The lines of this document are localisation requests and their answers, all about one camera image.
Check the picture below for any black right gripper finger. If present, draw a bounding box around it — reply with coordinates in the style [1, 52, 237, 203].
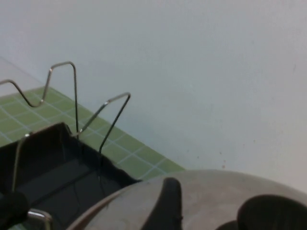
[143, 177, 184, 230]

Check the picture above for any steel pot lid black knob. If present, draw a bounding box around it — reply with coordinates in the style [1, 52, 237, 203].
[66, 169, 307, 230]

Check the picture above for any green checked tablecloth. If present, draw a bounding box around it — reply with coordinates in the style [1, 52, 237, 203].
[0, 86, 187, 180]

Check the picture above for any black tray wire lid rack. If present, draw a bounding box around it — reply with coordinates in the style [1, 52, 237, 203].
[0, 61, 142, 230]

